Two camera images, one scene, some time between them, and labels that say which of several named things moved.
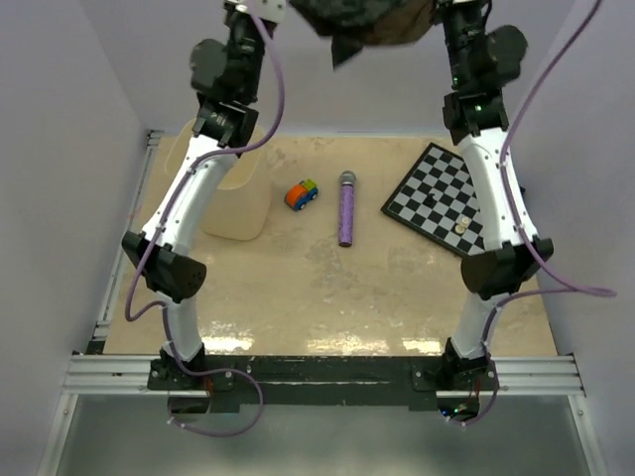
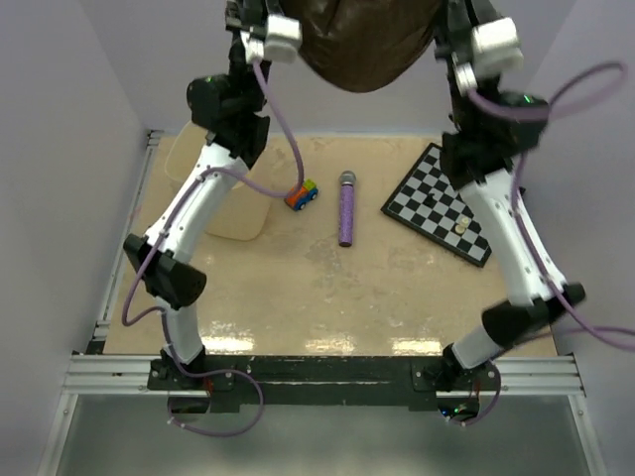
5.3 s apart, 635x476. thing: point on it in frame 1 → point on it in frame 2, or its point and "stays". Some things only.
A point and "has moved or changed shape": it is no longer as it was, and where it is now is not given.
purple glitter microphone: [347, 180] stays
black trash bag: [355, 24] has moved or changed shape
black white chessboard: [439, 198] stays
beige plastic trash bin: [242, 209] stays
